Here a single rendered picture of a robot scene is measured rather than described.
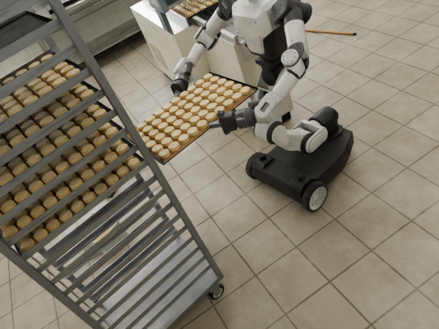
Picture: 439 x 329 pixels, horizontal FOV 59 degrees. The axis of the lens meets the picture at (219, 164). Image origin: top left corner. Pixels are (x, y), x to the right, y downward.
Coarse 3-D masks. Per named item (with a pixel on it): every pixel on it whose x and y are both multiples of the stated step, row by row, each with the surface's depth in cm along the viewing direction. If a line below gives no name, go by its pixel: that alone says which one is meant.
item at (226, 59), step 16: (208, 16) 318; (224, 48) 282; (240, 48) 268; (208, 64) 340; (224, 64) 302; (240, 64) 274; (256, 64) 280; (240, 80) 289; (256, 80) 287; (288, 96) 309; (288, 112) 321
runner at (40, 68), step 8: (72, 48) 127; (56, 56) 125; (64, 56) 127; (40, 64) 123; (48, 64) 124; (56, 64) 126; (32, 72) 122; (40, 72) 124; (16, 80) 120; (24, 80) 122; (0, 88) 119; (8, 88) 120; (16, 88) 121; (0, 96) 119
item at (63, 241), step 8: (136, 184) 214; (128, 192) 213; (112, 200) 209; (120, 200) 210; (104, 208) 207; (96, 216) 206; (80, 224) 202; (88, 224) 204; (72, 232) 201; (80, 232) 201; (64, 240) 199; (56, 248) 198; (48, 256) 196
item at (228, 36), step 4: (196, 16) 310; (188, 20) 325; (192, 20) 316; (196, 20) 307; (200, 20) 301; (204, 20) 298; (196, 24) 312; (200, 24) 304; (224, 32) 270; (228, 32) 268; (220, 36) 279; (224, 36) 272; (228, 36) 265; (232, 36) 261; (236, 36) 258; (228, 40) 270; (232, 40) 264; (236, 40) 260; (236, 44) 262
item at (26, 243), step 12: (132, 156) 169; (120, 168) 164; (132, 168) 164; (108, 180) 160; (84, 192) 160; (96, 192) 158; (72, 204) 159; (84, 204) 157; (60, 216) 153; (36, 228) 153; (48, 228) 150; (24, 240) 150; (36, 240) 150; (24, 252) 148
